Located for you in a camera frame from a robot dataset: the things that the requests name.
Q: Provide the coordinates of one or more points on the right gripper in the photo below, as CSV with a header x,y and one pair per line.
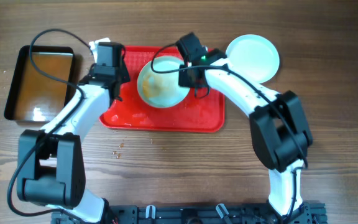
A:
x,y
184,82

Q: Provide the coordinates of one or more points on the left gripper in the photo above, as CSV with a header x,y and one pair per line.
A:
x,y
124,74

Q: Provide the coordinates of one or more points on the white plate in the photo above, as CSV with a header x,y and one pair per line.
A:
x,y
254,56
160,90

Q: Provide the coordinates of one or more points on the white plate top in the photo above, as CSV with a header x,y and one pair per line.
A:
x,y
254,56

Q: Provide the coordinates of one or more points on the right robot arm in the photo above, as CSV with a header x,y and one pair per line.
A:
x,y
279,130

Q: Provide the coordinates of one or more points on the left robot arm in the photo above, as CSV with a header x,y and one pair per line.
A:
x,y
50,169

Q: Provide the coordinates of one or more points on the red plastic tray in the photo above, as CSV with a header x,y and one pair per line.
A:
x,y
198,112

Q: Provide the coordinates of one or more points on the black water basin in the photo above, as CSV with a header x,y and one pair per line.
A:
x,y
34,97

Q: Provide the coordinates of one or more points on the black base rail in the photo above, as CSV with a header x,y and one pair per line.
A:
x,y
245,214

